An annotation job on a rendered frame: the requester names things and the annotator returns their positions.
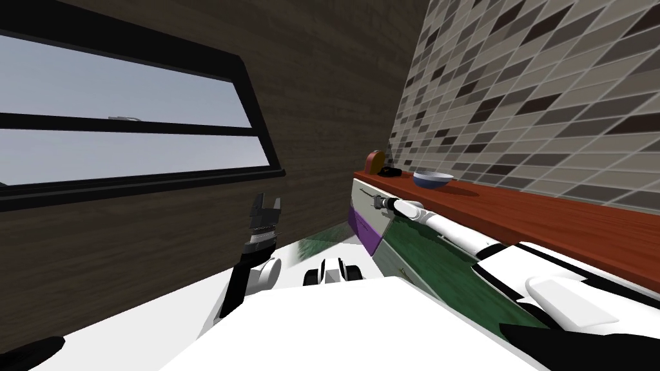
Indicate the small black object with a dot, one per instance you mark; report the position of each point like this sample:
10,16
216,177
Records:
390,172

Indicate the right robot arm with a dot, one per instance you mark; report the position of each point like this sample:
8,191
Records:
521,268

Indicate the cream drawer front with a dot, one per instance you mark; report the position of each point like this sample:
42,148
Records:
372,216

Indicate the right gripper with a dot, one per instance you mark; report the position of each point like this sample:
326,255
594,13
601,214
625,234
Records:
385,203

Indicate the green cupboard door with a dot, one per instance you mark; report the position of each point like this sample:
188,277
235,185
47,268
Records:
438,263

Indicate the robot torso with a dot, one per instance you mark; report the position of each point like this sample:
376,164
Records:
335,330

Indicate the blue and white bowl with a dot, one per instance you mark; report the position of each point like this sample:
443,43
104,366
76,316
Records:
432,180

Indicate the purple drawer front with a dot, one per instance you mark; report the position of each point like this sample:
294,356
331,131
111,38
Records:
363,232

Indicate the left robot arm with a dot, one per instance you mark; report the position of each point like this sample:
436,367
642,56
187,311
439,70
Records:
240,278

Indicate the black framed window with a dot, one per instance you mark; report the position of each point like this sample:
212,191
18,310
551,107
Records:
124,108

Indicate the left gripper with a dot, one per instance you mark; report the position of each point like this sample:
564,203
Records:
264,224

